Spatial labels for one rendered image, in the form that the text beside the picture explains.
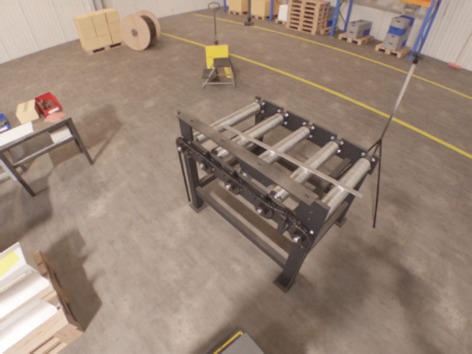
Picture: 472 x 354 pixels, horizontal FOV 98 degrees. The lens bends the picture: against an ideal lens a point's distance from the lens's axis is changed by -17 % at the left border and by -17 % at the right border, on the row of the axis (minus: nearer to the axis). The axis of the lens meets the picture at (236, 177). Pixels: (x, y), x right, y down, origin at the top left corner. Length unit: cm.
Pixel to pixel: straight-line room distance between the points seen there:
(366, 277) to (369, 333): 49
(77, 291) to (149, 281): 68
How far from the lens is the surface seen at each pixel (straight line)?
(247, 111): 243
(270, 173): 139
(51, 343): 243
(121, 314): 239
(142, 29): 770
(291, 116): 241
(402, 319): 260
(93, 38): 854
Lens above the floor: 214
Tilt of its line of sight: 46 degrees down
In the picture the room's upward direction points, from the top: straight up
